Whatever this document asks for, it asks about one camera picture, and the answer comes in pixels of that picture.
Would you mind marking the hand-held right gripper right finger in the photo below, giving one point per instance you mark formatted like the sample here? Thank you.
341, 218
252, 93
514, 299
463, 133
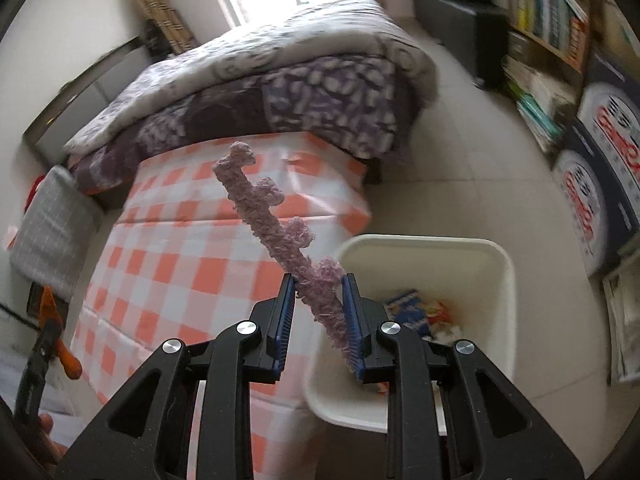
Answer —
352, 330

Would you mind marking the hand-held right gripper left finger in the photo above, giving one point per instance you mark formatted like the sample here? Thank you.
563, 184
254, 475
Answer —
285, 325

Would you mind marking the pink fuzzy stick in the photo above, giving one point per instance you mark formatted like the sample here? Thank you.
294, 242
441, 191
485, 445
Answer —
280, 240

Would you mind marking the white plastic bin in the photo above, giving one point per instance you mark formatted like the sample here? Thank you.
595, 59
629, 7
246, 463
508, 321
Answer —
475, 270

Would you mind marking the person's left hand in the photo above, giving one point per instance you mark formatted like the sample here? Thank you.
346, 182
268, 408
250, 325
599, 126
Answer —
50, 440

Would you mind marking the blue white packet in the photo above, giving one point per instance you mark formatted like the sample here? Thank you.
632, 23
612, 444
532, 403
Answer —
407, 310

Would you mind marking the dark bedside box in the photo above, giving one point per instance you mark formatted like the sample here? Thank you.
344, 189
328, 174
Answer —
34, 302

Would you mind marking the orange white checkered cloth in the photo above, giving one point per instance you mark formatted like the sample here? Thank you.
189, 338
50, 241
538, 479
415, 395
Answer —
165, 270

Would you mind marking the grey checked pillow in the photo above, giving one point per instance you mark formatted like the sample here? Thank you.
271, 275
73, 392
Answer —
55, 225

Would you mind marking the red cloth item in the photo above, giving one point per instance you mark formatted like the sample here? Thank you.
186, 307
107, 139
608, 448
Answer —
34, 192

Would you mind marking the purple floral quilt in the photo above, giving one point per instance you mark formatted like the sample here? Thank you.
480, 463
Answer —
300, 60

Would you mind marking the pile of lying books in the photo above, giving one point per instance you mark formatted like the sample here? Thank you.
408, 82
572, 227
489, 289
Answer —
535, 105

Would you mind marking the dark bed headboard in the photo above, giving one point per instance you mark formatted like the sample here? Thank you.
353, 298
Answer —
85, 80

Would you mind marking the blue printed cardboard box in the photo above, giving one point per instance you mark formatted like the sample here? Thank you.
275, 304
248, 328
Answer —
610, 160

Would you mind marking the black cabinet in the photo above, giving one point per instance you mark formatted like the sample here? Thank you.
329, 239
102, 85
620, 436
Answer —
470, 40

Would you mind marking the rolled bamboo mat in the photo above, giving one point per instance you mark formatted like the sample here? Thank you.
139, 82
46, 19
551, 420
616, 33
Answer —
160, 15

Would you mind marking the wooden bookshelf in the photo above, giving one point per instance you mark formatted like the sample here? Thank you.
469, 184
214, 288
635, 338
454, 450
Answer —
550, 48

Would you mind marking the row of upright books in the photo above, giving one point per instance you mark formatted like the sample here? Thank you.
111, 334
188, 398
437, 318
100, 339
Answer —
545, 5

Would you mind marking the plain brown cardboard box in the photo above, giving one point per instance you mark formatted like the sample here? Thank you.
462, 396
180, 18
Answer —
617, 20

